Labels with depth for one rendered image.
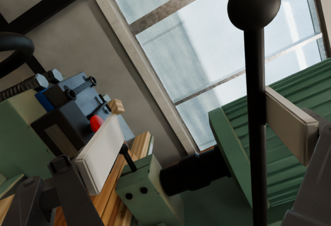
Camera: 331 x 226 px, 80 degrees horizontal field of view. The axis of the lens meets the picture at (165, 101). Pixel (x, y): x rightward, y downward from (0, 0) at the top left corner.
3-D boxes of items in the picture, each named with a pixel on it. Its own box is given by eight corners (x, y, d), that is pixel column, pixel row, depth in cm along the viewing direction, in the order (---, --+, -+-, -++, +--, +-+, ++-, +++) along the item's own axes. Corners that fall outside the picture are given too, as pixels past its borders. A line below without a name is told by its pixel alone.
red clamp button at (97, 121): (93, 113, 30) (99, 111, 30) (104, 129, 31) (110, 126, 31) (84, 122, 27) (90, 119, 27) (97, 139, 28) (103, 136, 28)
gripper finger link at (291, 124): (305, 123, 11) (320, 121, 11) (258, 86, 17) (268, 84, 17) (304, 168, 12) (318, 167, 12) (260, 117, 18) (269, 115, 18)
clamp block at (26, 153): (31, 93, 40) (66, 73, 38) (72, 145, 43) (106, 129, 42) (-47, 129, 26) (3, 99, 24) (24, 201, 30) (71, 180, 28)
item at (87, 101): (66, 79, 37) (90, 65, 36) (99, 127, 40) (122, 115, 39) (11, 105, 24) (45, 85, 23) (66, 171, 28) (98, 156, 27)
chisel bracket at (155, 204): (117, 167, 41) (152, 151, 39) (150, 213, 45) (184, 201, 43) (105, 195, 34) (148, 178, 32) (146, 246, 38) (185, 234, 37)
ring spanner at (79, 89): (90, 75, 37) (92, 74, 37) (96, 84, 38) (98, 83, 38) (61, 91, 28) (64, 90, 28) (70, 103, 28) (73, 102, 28)
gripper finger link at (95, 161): (99, 196, 13) (89, 197, 13) (125, 140, 20) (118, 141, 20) (83, 159, 12) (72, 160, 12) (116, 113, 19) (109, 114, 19)
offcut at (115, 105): (109, 106, 60) (120, 100, 59) (112, 117, 59) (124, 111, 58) (101, 105, 57) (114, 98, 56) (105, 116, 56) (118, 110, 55)
